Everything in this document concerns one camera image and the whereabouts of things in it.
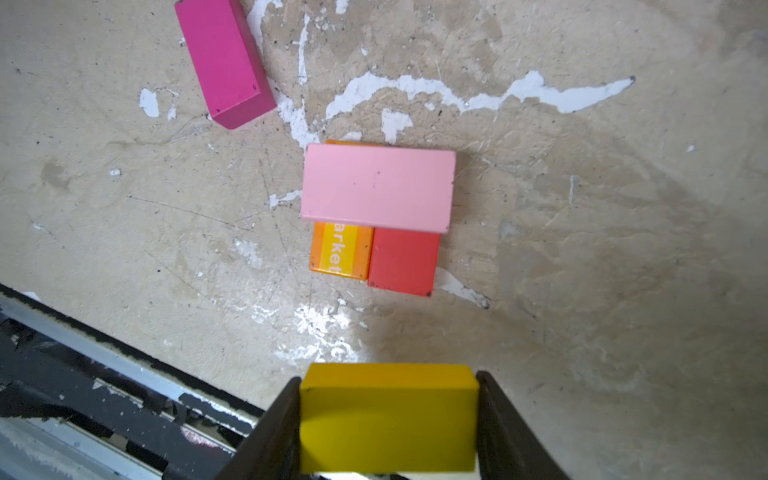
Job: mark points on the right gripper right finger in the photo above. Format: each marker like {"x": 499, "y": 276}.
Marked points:
{"x": 506, "y": 446}

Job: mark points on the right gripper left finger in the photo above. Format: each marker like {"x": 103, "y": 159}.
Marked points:
{"x": 272, "y": 450}

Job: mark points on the yellow rectangular block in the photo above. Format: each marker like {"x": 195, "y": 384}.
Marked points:
{"x": 388, "y": 418}

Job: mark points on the orange cylinder block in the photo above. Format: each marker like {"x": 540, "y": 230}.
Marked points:
{"x": 341, "y": 251}

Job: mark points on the red rectangular block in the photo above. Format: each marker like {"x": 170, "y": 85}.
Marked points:
{"x": 404, "y": 261}

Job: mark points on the light pink block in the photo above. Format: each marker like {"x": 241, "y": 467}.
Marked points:
{"x": 377, "y": 186}

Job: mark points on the magenta block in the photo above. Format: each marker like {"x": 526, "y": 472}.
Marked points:
{"x": 226, "y": 60}

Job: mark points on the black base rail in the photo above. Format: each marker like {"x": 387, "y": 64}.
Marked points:
{"x": 77, "y": 403}

